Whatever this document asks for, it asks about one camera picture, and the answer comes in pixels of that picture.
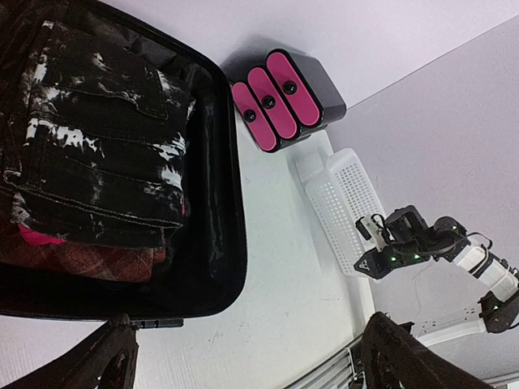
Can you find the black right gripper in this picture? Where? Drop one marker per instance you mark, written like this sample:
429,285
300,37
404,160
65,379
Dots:
405,233

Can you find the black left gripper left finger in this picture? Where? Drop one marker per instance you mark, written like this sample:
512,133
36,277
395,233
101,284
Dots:
107,358

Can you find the red plaid garment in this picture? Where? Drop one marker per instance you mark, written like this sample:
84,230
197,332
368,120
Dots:
98,262

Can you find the aluminium rail frame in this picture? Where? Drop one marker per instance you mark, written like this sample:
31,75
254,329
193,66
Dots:
344,369

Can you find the white perforated plastic basket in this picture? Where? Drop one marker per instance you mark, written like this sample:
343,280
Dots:
340,192

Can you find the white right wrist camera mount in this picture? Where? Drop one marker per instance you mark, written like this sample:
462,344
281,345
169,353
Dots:
371,231

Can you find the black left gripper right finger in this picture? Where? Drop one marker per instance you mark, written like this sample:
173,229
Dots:
396,356

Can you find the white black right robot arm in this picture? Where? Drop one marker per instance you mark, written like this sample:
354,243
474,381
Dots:
449,240

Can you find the black ribbed hard-shell suitcase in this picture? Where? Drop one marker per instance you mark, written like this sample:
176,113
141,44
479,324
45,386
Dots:
205,266

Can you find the black pink drawer organizer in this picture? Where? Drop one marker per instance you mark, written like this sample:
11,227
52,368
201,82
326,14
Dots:
286,99

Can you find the pink garment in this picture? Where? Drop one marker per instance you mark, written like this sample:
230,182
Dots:
34,238

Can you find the black white splatter jeans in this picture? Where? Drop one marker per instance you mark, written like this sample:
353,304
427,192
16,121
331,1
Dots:
95,142

